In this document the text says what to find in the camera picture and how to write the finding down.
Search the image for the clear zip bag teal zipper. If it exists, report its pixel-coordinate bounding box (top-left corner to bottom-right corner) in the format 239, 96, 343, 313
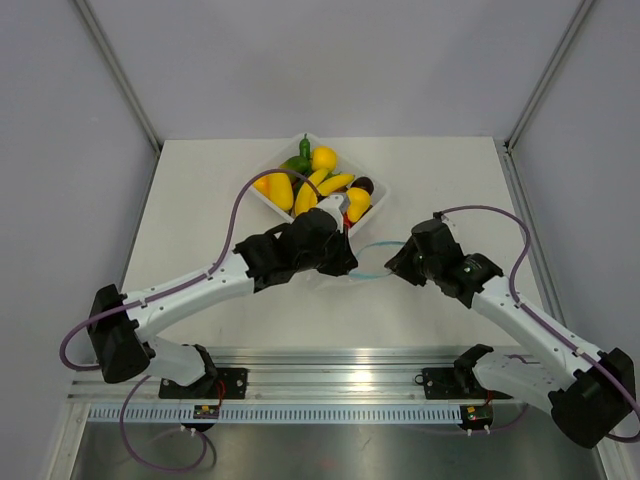
299, 238, 409, 294

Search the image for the yellow lemon toy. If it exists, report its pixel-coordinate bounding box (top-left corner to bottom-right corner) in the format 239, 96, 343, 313
311, 146, 338, 171

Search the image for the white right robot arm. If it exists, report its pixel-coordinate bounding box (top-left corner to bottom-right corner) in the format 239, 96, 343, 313
385, 216, 639, 448

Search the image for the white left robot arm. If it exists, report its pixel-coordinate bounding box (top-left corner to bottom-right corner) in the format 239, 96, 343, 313
87, 208, 357, 398

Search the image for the yellow banana toy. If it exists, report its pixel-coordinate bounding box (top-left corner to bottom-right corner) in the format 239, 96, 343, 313
294, 168, 329, 216
317, 174, 355, 197

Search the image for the yellow orange mango toy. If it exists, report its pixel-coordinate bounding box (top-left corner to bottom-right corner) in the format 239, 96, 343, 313
253, 173, 294, 211

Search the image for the dark purple passionfruit toy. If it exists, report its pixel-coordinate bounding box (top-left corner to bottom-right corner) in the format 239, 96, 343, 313
351, 176, 375, 196

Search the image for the green orange mango toy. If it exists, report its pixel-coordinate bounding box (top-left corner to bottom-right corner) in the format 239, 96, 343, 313
280, 155, 311, 175

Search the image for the green chili pepper toy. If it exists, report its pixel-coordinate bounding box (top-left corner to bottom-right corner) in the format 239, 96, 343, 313
298, 134, 311, 161

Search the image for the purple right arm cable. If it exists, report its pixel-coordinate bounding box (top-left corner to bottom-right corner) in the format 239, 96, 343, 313
399, 204, 640, 444

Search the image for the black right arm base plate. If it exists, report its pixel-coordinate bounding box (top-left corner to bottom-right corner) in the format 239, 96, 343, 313
414, 367, 511, 401

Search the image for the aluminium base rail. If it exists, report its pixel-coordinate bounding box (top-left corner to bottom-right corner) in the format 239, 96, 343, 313
67, 347, 609, 406

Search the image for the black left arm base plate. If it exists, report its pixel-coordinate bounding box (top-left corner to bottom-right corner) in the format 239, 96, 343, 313
158, 368, 249, 400

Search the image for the white slotted cable duct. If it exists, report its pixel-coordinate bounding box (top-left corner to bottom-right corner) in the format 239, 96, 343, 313
88, 403, 462, 425

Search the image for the right aluminium frame post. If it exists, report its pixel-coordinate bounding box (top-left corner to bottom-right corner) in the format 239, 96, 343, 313
504, 0, 599, 155

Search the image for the aluminium frame post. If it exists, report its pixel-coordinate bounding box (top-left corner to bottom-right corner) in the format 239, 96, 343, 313
504, 0, 599, 155
70, 0, 163, 159

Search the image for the left aluminium frame post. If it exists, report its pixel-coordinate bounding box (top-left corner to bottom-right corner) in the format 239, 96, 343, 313
70, 0, 163, 159

